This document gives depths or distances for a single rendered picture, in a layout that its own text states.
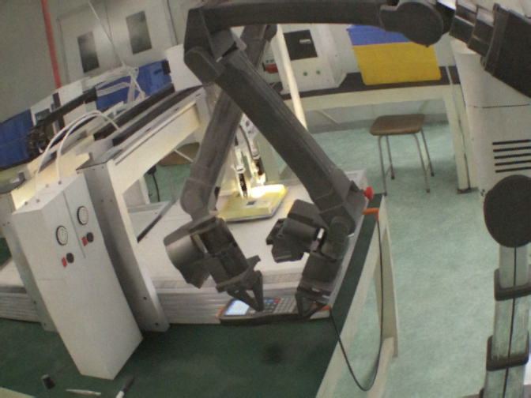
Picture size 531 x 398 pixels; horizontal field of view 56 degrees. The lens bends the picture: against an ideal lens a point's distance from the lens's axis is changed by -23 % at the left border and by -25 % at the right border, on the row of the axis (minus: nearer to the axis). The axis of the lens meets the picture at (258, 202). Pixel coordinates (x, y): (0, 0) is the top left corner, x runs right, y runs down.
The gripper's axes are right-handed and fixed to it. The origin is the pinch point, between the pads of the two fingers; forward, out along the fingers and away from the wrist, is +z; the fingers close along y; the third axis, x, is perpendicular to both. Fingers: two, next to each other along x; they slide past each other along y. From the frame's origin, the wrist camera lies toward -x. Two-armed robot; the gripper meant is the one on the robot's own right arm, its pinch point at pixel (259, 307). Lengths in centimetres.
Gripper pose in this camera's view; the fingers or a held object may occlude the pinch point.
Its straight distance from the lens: 126.5
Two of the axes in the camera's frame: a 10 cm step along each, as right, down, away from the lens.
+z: 4.7, 8.5, 2.3
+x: 8.3, -3.4, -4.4
